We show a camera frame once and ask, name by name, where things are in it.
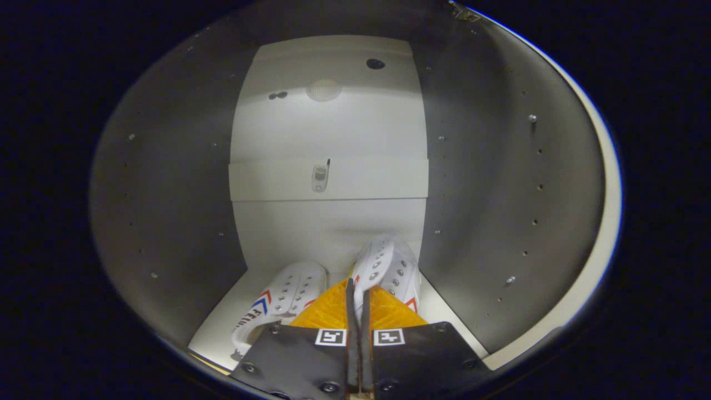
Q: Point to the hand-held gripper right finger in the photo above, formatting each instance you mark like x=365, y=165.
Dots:
x=427, y=355

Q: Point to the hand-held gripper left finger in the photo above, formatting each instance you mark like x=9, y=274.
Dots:
x=300, y=361

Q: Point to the white lace-up shoe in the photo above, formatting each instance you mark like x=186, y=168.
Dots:
x=389, y=266
x=291, y=291

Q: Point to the grey shoe cabinet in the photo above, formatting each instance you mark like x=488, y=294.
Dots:
x=166, y=194

